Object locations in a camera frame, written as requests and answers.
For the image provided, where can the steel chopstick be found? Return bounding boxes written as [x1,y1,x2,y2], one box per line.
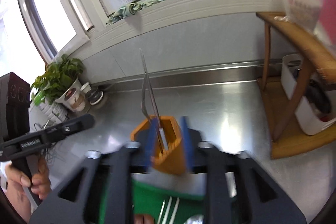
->
[139,48,165,154]

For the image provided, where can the green wooden tray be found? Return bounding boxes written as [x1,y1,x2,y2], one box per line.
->
[91,177,205,223]

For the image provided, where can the orange wooden utensil holder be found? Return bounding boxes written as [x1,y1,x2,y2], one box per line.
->
[130,115,187,175]

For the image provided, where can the potted green plant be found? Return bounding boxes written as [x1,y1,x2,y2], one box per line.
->
[31,55,85,106]

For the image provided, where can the paper coffee cup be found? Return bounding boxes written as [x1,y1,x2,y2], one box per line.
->
[64,88,86,112]

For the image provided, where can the clear plastic container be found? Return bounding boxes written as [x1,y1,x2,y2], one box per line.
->
[282,0,323,34]

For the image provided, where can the black cables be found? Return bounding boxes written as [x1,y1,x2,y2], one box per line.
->
[34,122,66,164]

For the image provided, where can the small white cup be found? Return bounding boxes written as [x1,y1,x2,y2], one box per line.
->
[80,83,91,94]

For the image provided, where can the wooden shelf rack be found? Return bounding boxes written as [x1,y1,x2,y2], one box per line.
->
[256,12,335,159]

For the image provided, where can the white storage bin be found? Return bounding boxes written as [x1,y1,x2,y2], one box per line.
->
[281,53,336,136]

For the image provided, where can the person's left hand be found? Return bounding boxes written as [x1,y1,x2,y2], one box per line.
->
[5,157,51,202]

